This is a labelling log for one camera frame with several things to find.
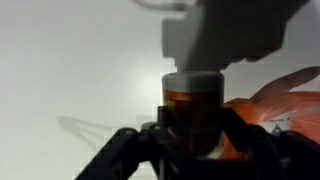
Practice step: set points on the orange plastic bag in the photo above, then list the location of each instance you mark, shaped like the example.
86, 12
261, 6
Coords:
276, 107

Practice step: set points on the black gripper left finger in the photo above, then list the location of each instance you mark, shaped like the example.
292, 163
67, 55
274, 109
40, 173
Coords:
120, 157

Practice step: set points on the white and orange bottle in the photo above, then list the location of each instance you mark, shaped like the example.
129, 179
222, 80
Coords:
194, 100

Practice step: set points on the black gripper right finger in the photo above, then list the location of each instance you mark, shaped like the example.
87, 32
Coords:
288, 156

